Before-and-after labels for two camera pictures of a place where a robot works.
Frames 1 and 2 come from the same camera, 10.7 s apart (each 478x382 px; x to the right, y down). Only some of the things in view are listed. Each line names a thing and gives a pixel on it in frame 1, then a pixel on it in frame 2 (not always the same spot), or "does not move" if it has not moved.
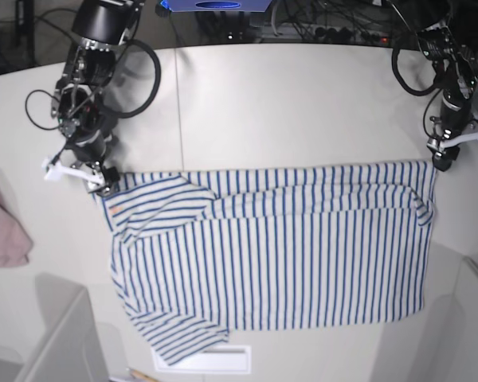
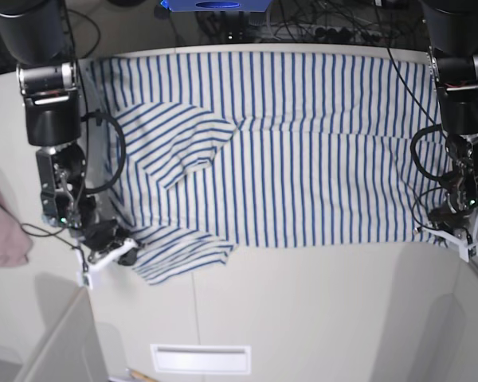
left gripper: (92, 148) to (98, 237)
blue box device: (250, 5) does not move
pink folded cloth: (6, 243) does not move
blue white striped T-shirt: (197, 255) to (194, 154)
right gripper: (456, 111) to (449, 219)
